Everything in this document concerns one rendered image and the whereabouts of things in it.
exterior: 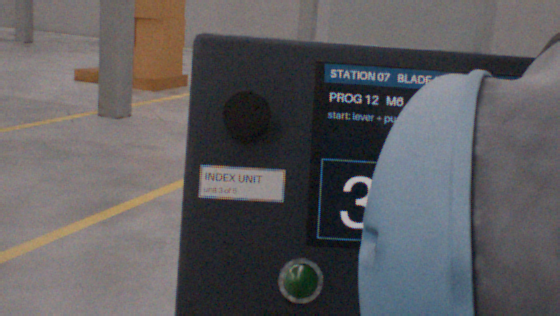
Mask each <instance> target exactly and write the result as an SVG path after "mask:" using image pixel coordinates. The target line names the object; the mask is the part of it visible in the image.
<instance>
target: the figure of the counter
mask: <svg viewBox="0 0 560 316"><path fill-rule="evenodd" d="M377 161H378V160H371V159H358V158H344V157H320V167H319V182H318V197H317V212H316V226H315V240H318V241H333V242H350V243H361V242H362V233H363V219H364V213H365V205H366V201H367V197H368V194H369V190H370V186H371V180H372V177H373V174H374V171H375V169H376V166H377Z"/></svg>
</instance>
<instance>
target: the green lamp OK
mask: <svg viewBox="0 0 560 316"><path fill-rule="evenodd" d="M322 285H323V276H322V272H321V270H320V267H319V266H318V265H317V264H315V263H314V261H312V260H310V259H308V258H305V257H296V258H293V259H291V260H289V261H288V262H287V263H286V264H284V265H283V266H282V269H281V270H280V272H279V275H278V286H279V289H280V291H281V292H282V295H283V296H284V297H285V298H287V299H288V300H289V301H291V302H296V303H306V302H310V301H312V300H314V298H315V297H316V296H318V295H319V293H320V290H321V288H322Z"/></svg>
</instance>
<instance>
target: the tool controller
mask: <svg viewBox="0 0 560 316"><path fill-rule="evenodd" d="M536 58H537V56H518V55H506V54H494V53H482V52H470V51H459V50H434V49H422V48H411V47H399V46H387V45H375V44H352V43H339V42H327V41H316V40H304V39H292V38H269V37H257V36H244V35H232V34H221V33H209V32H203V33H200V34H198V35H196V37H195V38H194V40H193V58H192V70H191V83H190V96H189V108H188V121H187V146H186V159H185V171H184V184H183V196H182V209H181V222H180V247H179V259H178V272H177V284H176V297H175V310H174V316H361V313H360V305H359V284H358V257H359V251H360V246H361V243H350V242H333V241H318V240H315V226H316V212H317V197H318V182H319V167H320V157H344V158H358V159H371V160H378V158H379V156H380V154H381V151H382V150H383V147H384V143H385V141H386V139H387V138H388V135H389V133H390V130H391V128H392V126H393V125H394V124H395V122H396V119H397V118H398V116H399V114H400V113H401V112H402V111H403V108H404V107H405V106H406V104H407V103H408V102H409V100H410V99H411V98H412V97H413V96H414V95H415V94H416V93H417V92H418V90H420V89H421V88H422V87H423V86H424V85H426V84H427V83H428V82H429V81H432V80H434V79H435V78H437V77H440V76H441V75H449V74H460V75H468V74H469V73H471V72H472V71H473V70H475V69H480V70H485V71H487V72H489V73H490V74H491V75H492V77H493V78H497V79H503V80H509V81H513V80H518V79H520V78H521V77H522V76H523V75H524V73H525V71H526V70H527V69H528V68H529V67H530V66H531V63H532V62H534V60H535V59H536ZM296 257H305V258H308V259H310V260H312V261H314V263H315V264H317V265H318V266H319V267H320V270H321V272H322V276H323V285H322V288H321V290H320V293H319V295H318V296H316V297H315V298H314V300H312V301H310V302H306V303H296V302H291V301H289V300H288V299H287V298H285V297H284V296H283V295H282V292H281V291H280V289H279V286H278V275H279V272H280V270H281V269H282V266H283V265H284V264H286V263H287V262H288V261H289V260H291V259H293V258H296Z"/></svg>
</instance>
